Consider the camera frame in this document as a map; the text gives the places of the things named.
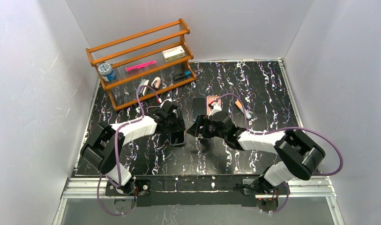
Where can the orange wooden shelf rack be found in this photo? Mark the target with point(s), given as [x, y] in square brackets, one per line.
[139, 48]

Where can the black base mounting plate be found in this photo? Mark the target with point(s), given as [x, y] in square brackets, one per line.
[154, 190]

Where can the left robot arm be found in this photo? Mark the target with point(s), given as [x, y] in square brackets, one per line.
[104, 145]

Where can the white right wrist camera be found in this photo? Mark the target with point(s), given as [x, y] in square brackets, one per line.
[214, 107]

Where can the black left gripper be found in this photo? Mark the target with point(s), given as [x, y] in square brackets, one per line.
[176, 124]

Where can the blue round jar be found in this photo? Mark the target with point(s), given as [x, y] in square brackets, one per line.
[106, 71]

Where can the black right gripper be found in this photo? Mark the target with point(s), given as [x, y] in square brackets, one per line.
[199, 131]

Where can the black smartphone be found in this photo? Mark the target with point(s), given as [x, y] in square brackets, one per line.
[199, 107]

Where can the clear phone case with phone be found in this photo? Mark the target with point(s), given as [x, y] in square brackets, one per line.
[177, 138]

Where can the black blue marker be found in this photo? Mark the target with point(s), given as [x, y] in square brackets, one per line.
[185, 75]

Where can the pink highlighter pen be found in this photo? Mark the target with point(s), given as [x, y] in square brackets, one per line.
[142, 65]

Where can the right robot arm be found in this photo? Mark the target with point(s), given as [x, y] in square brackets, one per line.
[300, 155]

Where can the white medicine box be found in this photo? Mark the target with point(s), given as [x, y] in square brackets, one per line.
[173, 53]

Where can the teal eraser block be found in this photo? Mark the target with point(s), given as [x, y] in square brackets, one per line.
[141, 86]

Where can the pink tape dispenser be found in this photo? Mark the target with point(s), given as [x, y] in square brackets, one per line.
[156, 83]

